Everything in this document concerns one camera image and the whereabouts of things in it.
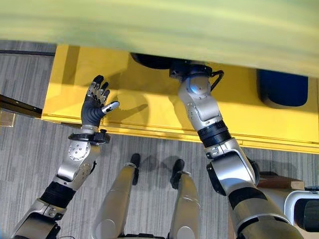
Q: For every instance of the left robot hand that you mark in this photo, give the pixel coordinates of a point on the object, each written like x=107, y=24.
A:
x=90, y=112

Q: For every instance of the black sole-shaped part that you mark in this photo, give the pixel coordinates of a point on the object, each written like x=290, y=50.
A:
x=149, y=62
x=311, y=214
x=282, y=87

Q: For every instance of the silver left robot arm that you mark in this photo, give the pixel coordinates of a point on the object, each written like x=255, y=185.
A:
x=74, y=159

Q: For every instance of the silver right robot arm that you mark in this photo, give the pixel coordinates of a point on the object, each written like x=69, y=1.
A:
x=231, y=174

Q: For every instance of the yellow shelf board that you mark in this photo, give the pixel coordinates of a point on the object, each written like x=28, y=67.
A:
x=154, y=104
x=159, y=25

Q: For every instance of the brown cardboard box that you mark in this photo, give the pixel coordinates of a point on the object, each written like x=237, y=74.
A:
x=279, y=183

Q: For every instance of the white plastic box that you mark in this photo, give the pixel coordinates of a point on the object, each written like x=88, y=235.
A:
x=292, y=204

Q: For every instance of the dark left robot foot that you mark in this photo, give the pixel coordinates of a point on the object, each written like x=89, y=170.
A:
x=135, y=161

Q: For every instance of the dark robot foot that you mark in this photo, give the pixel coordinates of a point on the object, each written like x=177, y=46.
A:
x=178, y=166
x=135, y=161

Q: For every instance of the brass floor plate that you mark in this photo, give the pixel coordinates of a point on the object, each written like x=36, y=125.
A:
x=7, y=118

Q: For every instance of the silver left robot leg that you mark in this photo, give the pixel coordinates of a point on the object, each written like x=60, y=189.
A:
x=117, y=196

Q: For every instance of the silver robot leg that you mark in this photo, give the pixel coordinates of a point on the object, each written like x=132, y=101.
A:
x=117, y=196
x=185, y=206

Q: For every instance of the dark right robot foot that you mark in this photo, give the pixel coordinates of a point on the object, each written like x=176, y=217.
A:
x=178, y=166

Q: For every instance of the silver right robot leg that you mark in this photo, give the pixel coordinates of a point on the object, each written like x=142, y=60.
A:
x=185, y=206

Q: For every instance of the black metal rail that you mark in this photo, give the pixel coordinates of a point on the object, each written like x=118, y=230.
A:
x=17, y=104

